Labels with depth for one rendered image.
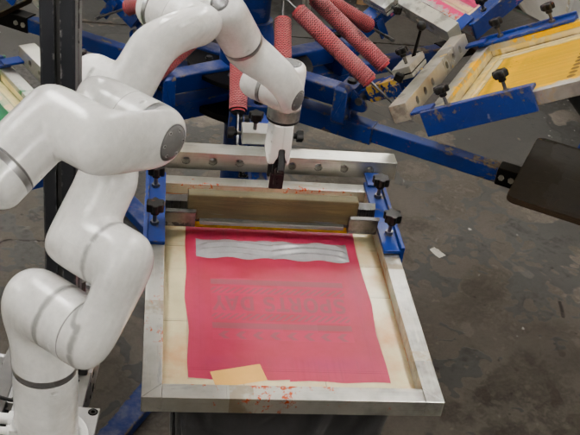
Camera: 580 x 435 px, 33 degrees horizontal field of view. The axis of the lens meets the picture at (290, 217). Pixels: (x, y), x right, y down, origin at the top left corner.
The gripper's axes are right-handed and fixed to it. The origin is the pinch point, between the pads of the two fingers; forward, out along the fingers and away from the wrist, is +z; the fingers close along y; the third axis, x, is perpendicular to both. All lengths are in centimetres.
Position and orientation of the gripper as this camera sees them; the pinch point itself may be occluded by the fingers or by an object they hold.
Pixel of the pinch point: (274, 175)
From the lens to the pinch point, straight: 231.1
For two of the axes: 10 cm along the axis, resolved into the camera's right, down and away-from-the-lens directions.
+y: 1.0, 5.5, -8.3
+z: -1.3, 8.3, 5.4
